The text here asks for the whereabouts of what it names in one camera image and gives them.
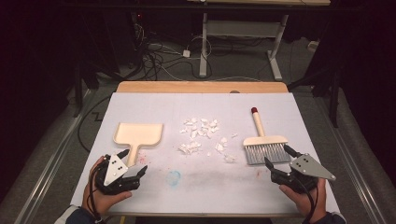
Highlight bundle of black floor cables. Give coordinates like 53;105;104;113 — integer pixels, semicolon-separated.
132;21;214;82

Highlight thin black floor cable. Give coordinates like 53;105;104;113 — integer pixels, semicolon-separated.
77;95;112;154

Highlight hand-held gripper cable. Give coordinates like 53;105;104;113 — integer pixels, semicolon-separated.
88;164;104;223
293;178;319;224

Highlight white metal desk frame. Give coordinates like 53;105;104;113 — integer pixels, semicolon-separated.
186;0;332;82

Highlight right hand-held gripper cable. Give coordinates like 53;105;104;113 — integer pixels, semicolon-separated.
293;178;319;224

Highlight cream plastic dustpan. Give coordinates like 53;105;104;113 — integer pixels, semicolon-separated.
112;121;164;168

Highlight cream hand brush grey bristles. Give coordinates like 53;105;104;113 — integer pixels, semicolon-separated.
242;106;291;166

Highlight black metal stand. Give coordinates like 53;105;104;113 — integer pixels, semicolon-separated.
287;63;341;129

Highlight left hand-held gripper cable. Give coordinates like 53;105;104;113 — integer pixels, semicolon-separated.
88;164;104;223

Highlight pile of white paper scraps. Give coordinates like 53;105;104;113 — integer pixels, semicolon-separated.
177;117;239;163

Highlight metal floor rail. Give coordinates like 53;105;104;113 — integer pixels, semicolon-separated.
313;96;389;224
13;89;94;224

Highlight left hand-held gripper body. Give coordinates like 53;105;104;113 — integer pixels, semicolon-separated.
94;153;142;196

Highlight person's left hand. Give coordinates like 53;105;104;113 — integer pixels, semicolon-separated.
81;156;134;216

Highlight person's right hand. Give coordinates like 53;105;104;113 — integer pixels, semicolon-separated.
278;177;328;224

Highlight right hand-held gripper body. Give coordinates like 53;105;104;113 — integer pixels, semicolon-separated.
270;152;337;194

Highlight wooden table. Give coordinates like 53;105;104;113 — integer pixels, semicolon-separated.
106;80;302;218

